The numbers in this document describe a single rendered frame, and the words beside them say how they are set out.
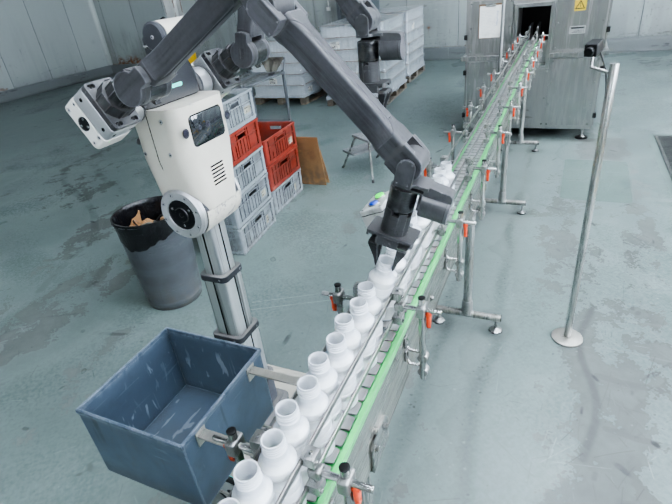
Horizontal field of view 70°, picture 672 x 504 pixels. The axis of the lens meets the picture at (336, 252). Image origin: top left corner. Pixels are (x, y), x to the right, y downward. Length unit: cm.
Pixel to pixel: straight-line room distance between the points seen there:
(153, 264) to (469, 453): 204
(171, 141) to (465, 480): 163
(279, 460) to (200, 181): 87
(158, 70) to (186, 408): 90
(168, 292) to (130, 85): 217
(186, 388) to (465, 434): 124
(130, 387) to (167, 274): 180
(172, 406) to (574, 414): 169
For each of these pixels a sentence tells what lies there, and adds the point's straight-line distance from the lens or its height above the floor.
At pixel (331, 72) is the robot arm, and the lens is 92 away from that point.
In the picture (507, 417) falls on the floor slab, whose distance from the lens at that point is 234.
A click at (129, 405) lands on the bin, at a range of 141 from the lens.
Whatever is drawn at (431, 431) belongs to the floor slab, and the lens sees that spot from 225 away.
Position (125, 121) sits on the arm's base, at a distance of 129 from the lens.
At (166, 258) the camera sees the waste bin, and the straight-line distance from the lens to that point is 307.
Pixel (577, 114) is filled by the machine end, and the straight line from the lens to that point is 574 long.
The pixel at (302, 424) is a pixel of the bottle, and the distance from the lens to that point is 82.
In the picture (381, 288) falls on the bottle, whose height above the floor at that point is 114.
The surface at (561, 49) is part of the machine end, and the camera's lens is 560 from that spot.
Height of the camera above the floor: 174
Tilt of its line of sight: 30 degrees down
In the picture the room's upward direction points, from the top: 7 degrees counter-clockwise
